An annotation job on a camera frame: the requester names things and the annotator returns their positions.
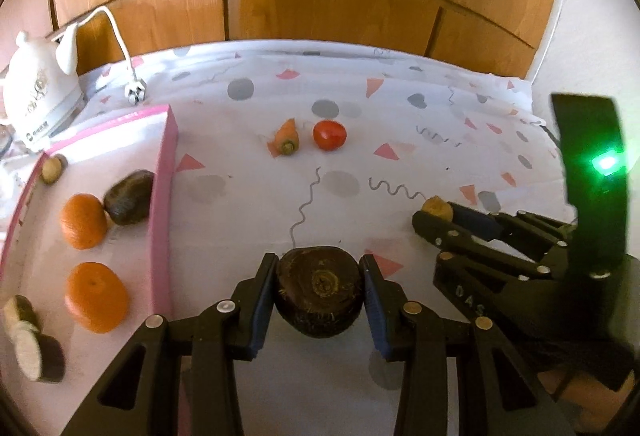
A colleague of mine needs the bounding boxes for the small tan potato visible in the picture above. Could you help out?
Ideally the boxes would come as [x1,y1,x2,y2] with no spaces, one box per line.
[421,196,454,223]
[40,155,67,185]

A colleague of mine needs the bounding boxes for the orange fruit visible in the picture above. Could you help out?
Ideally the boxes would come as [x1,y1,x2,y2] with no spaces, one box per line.
[64,262,130,334]
[60,193,108,250]

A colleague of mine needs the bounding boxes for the round dark beet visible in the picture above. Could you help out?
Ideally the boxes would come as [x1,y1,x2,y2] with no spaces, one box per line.
[274,245,364,338]

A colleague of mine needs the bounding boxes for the half cut dark vegetable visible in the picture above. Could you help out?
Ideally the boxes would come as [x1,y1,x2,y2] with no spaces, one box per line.
[2,294,40,335]

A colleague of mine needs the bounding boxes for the dark oval avocado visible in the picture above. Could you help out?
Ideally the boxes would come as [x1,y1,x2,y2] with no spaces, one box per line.
[103,170,154,226]

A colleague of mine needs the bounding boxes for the person right hand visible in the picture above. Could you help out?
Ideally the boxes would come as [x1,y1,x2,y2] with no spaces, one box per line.
[537,368,639,434]

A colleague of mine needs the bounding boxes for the red tomato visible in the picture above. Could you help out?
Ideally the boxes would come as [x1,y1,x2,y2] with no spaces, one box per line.
[312,120,347,151]

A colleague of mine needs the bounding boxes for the pink rimmed white tray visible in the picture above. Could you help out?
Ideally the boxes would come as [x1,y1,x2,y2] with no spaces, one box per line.
[0,102,180,436]

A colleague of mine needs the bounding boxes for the small orange carrot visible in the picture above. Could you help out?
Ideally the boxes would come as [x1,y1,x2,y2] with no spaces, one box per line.
[273,118,299,156]

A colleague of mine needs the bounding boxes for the patterned white tablecloth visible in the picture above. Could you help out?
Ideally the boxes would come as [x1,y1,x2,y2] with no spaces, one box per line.
[0,38,582,436]

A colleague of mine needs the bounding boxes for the white ceramic electric kettle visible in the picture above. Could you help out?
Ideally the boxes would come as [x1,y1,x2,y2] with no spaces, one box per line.
[3,24,85,152]

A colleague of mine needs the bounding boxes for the white power cord with plug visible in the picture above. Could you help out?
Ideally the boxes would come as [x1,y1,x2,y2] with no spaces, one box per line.
[52,5,149,106]

